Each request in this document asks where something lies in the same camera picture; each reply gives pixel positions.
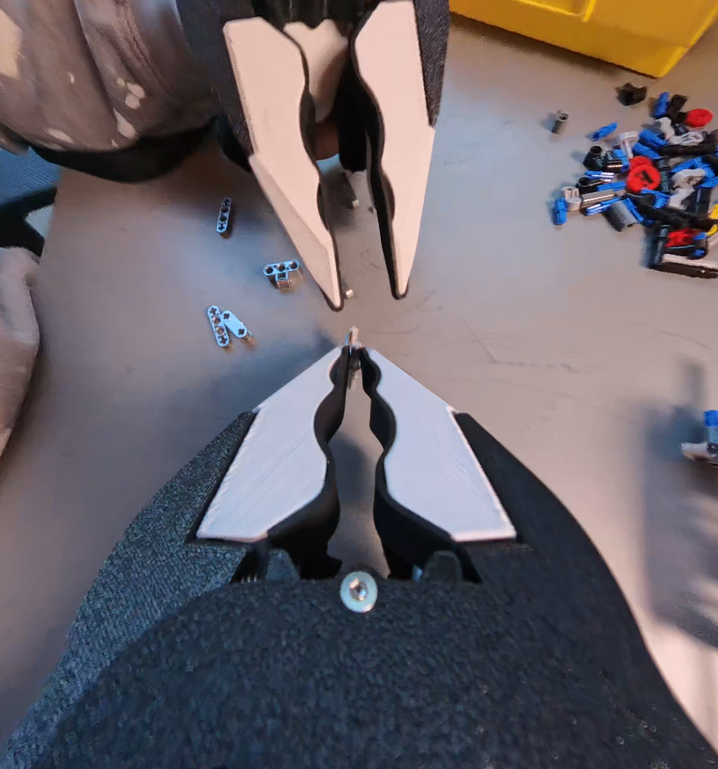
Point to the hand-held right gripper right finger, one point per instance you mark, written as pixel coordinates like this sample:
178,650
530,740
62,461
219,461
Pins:
449,474

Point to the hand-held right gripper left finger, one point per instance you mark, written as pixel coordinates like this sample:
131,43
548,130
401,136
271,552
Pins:
262,474

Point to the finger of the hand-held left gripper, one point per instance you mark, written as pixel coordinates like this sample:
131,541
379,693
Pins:
268,120
404,120

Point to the person's left forearm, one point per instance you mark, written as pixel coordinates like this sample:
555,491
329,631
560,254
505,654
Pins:
64,60

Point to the grey desk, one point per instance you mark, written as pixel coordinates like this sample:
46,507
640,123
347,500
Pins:
515,360

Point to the person's left hand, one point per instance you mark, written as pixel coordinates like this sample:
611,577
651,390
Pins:
329,141

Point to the small grey toy connector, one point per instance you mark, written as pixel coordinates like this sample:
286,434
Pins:
347,187

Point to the yellow plastic bin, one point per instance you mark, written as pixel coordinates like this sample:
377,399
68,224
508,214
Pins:
575,30

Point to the small grey toy bush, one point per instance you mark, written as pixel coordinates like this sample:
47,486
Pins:
559,122

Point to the grey three-hole toy beam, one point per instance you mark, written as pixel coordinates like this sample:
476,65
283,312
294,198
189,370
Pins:
282,273

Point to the small black toy connector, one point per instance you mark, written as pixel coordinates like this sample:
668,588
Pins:
630,93

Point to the pile of blue black pins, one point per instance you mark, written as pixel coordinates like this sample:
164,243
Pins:
647,180

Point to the clear toy engine block assembly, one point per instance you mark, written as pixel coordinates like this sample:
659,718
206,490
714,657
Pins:
716,444

